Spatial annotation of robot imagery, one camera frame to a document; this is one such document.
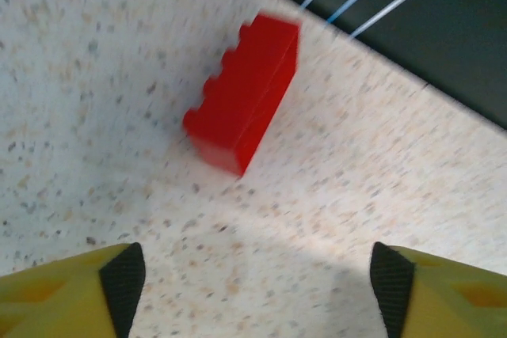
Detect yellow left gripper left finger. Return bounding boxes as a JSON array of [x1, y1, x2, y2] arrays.
[[0, 241, 146, 338]]

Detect red lego brick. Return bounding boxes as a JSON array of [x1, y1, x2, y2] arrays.
[[182, 13, 303, 177]]

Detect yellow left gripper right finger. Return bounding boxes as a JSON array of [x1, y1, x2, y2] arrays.
[[370, 241, 507, 338]]

